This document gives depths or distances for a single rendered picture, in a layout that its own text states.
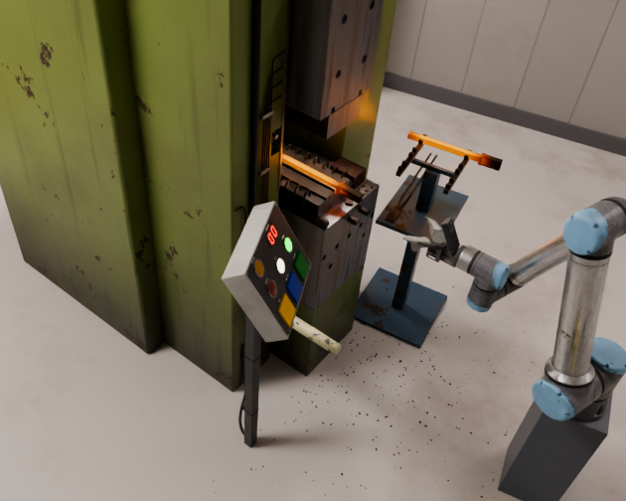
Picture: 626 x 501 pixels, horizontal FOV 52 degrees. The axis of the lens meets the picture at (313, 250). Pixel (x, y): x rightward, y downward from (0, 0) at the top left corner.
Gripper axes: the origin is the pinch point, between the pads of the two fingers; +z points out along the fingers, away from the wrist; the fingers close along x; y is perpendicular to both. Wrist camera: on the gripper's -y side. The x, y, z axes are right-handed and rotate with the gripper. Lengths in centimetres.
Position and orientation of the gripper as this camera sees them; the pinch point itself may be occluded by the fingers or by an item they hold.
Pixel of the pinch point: (413, 225)
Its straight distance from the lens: 235.2
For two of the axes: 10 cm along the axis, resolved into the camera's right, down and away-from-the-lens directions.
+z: -8.0, -4.6, 3.9
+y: -0.8, 7.2, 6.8
